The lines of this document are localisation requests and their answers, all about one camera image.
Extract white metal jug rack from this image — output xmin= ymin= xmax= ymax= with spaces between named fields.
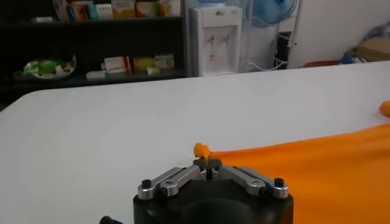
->
xmin=243 ymin=0 xmax=303 ymax=72

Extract blue bag white handles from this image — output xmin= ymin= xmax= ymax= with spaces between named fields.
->
xmin=339 ymin=50 xmax=356 ymax=65

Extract red green medicine box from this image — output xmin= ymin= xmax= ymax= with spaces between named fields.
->
xmin=136 ymin=1 xmax=158 ymax=18

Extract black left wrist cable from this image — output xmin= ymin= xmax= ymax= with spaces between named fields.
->
xmin=99 ymin=215 xmax=123 ymax=224

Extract bowl with green packets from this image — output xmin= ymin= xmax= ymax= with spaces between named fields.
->
xmin=13 ymin=54 xmax=77 ymax=80

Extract tilted blue water jug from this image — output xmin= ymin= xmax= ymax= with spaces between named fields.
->
xmin=252 ymin=0 xmax=299 ymax=29

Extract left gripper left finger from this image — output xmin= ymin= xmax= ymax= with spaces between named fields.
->
xmin=137 ymin=158 xmax=210 ymax=201

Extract white water dispenser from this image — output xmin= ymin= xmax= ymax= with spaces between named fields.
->
xmin=188 ymin=4 xmax=243 ymax=77

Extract red white flat box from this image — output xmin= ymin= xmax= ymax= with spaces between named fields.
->
xmin=103 ymin=55 xmax=132 ymax=74

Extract orange t-shirt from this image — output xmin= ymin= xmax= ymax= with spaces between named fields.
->
xmin=194 ymin=100 xmax=390 ymax=224

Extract large white table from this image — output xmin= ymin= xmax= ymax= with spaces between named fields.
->
xmin=0 ymin=60 xmax=390 ymax=224

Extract yellow white medicine box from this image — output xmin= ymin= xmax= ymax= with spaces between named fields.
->
xmin=111 ymin=0 xmax=137 ymax=19

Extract black shelf unit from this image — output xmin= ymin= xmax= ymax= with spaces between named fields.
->
xmin=0 ymin=0 xmax=187 ymax=104

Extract pile of grey clothes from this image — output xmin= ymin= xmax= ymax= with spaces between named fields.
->
xmin=362 ymin=21 xmax=390 ymax=42

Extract tilted brown cardboard box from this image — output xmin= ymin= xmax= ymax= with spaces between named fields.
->
xmin=350 ymin=36 xmax=390 ymax=63

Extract black stand behind rack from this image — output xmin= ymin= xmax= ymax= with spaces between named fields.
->
xmin=275 ymin=30 xmax=292 ymax=69

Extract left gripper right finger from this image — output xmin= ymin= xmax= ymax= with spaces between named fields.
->
xmin=210 ymin=158 xmax=289 ymax=200

